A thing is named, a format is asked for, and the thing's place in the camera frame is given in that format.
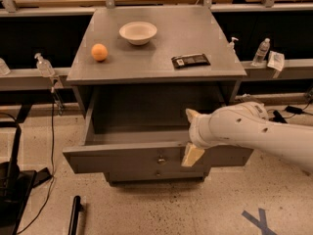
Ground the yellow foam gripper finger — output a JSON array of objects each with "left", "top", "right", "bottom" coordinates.
[
  {"left": 185, "top": 109, "right": 200, "bottom": 121},
  {"left": 181, "top": 143, "right": 204, "bottom": 167}
]

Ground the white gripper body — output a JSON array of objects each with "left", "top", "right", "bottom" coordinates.
[{"left": 188, "top": 114, "right": 214, "bottom": 149}]

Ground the grey top drawer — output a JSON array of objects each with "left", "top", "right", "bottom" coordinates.
[{"left": 64, "top": 86, "right": 252, "bottom": 174}]

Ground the grey drawer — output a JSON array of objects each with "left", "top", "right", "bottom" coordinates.
[
  {"left": 105, "top": 171, "right": 208, "bottom": 184},
  {"left": 64, "top": 86, "right": 252, "bottom": 174}
]

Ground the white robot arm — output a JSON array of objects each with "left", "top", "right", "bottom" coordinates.
[{"left": 181, "top": 102, "right": 313, "bottom": 172}]

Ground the grey drawer cabinet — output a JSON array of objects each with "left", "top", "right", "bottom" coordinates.
[{"left": 66, "top": 5, "right": 247, "bottom": 187}]

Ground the grey lower drawer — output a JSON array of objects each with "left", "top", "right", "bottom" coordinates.
[{"left": 105, "top": 171, "right": 208, "bottom": 184}]

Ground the small pump bottle behind cabinet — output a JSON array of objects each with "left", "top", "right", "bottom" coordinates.
[{"left": 228, "top": 36, "right": 239, "bottom": 54}]

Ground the black power adapter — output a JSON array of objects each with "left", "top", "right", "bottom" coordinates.
[{"left": 285, "top": 106, "right": 303, "bottom": 115}]

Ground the white bowl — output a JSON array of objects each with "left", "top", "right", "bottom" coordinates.
[{"left": 119, "top": 22, "right": 157, "bottom": 46}]

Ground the clear water bottle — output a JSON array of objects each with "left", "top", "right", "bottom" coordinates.
[{"left": 251, "top": 38, "right": 270, "bottom": 66}]

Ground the white paper packet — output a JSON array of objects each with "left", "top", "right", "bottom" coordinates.
[{"left": 267, "top": 51, "right": 285, "bottom": 71}]

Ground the orange fruit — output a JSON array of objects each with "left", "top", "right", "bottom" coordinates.
[{"left": 91, "top": 44, "right": 109, "bottom": 62}]

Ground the black bar on floor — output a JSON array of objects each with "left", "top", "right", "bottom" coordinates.
[{"left": 67, "top": 196, "right": 82, "bottom": 235}]

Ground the clear sanitizer pump bottle left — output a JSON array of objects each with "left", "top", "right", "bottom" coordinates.
[{"left": 34, "top": 53, "right": 56, "bottom": 77}]

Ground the black stand base left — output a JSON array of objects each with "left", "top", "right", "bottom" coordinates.
[{"left": 0, "top": 114, "right": 53, "bottom": 235}]

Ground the black cable on floor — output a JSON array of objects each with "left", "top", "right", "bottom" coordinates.
[{"left": 16, "top": 86, "right": 57, "bottom": 235}]

